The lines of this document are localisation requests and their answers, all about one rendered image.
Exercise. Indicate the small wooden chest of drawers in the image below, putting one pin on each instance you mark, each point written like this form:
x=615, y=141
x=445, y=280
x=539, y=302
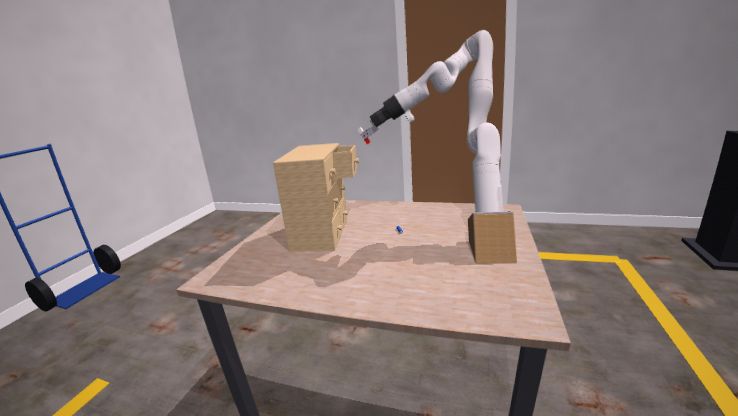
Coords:
x=303, y=195

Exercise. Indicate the light wooden drawer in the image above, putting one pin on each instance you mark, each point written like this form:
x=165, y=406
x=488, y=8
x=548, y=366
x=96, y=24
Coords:
x=340, y=188
x=330, y=173
x=342, y=161
x=333, y=200
x=343, y=212
x=337, y=227

